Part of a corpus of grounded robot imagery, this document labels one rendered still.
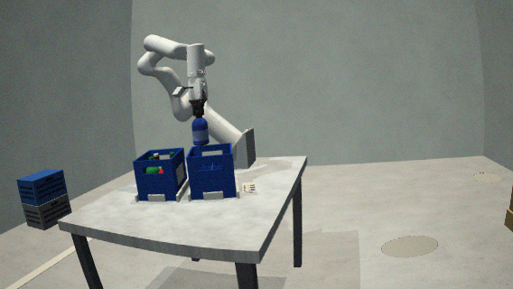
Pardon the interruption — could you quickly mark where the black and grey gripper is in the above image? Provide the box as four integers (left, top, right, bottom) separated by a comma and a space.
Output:
188, 77, 208, 117

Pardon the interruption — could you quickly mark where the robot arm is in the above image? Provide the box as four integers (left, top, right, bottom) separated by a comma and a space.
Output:
137, 35, 247, 148

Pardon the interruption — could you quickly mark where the white paper strip with colored squares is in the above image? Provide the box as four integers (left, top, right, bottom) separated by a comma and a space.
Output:
242, 182, 256, 193

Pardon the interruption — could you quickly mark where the blue crate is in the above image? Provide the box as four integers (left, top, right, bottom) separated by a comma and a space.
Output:
186, 143, 237, 200
133, 147, 187, 201

